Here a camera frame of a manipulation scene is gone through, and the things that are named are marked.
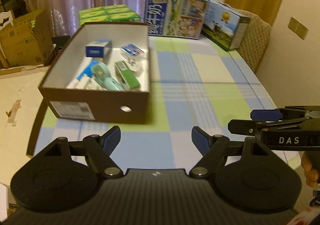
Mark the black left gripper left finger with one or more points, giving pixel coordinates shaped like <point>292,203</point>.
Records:
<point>99,149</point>

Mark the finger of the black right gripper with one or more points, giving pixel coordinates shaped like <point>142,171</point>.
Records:
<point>286,113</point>
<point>252,127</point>

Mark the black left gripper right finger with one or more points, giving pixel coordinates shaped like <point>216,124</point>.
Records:
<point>213,150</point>

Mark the mint handheld fan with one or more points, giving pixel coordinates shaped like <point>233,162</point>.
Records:
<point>102,76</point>

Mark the green white medicine box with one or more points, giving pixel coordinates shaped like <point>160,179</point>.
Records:
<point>126,77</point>

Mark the blue toothpaste tube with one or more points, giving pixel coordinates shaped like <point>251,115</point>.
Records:
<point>81,81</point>

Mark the white plug adapter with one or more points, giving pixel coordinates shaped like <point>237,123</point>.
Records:
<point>135,66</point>

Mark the blue medicine box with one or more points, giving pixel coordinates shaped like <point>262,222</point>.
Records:
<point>98,48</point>

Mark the clear blue label box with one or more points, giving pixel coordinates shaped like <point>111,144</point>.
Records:
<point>132,53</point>

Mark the silver pill blister pack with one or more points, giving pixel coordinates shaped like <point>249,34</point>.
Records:
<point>94,86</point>

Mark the person's right hand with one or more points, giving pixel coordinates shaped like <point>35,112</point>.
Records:
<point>311,174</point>

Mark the plaid tablecloth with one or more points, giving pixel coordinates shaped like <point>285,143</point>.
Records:
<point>192,83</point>

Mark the quilted beige chair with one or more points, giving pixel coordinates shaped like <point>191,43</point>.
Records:
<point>255,41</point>

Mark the brown cardboard shoe box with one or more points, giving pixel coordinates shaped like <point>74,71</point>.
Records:
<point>128,107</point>

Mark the green cow milk box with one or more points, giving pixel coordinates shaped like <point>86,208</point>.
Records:
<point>224,25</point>

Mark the brown cardboard carton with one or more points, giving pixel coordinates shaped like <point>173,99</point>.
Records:
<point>28,41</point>

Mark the blue milk carton box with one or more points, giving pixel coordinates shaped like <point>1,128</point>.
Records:
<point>175,18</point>

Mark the green drink pack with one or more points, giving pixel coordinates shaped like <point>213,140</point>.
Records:
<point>111,13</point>

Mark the wall socket plate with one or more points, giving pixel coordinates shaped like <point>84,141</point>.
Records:
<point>293,24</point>
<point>302,31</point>

